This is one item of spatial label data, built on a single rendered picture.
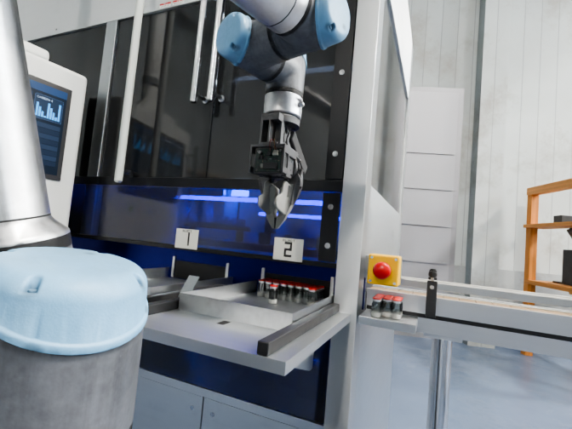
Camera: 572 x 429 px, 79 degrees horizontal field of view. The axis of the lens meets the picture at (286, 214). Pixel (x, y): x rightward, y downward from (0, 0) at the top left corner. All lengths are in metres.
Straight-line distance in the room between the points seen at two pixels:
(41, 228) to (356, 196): 0.68
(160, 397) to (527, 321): 1.01
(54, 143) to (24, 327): 1.12
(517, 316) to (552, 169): 4.41
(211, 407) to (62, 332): 0.88
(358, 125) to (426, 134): 3.87
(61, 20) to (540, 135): 4.94
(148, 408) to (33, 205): 0.95
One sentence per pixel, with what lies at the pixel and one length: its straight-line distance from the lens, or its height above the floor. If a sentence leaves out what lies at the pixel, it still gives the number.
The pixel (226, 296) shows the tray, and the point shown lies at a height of 0.89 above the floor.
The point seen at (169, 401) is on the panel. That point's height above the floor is 0.54.
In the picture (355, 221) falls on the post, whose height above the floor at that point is 1.11.
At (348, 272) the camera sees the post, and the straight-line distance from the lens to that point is 0.88.
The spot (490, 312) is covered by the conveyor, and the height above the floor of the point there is 0.92.
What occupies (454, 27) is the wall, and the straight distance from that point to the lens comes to 5.50.
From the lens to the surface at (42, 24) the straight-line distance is 1.98.
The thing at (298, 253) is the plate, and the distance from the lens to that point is 0.92.
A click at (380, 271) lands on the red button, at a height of 0.99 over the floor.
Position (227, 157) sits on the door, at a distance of 1.07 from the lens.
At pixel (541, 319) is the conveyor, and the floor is 0.92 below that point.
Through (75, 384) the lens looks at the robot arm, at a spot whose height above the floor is 0.94.
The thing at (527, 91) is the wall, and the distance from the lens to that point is 5.46.
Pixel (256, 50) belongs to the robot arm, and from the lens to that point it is 0.62.
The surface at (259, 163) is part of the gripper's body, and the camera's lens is 0.64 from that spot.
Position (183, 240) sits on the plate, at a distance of 1.11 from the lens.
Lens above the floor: 1.05
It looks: 4 degrees up
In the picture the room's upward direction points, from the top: 5 degrees clockwise
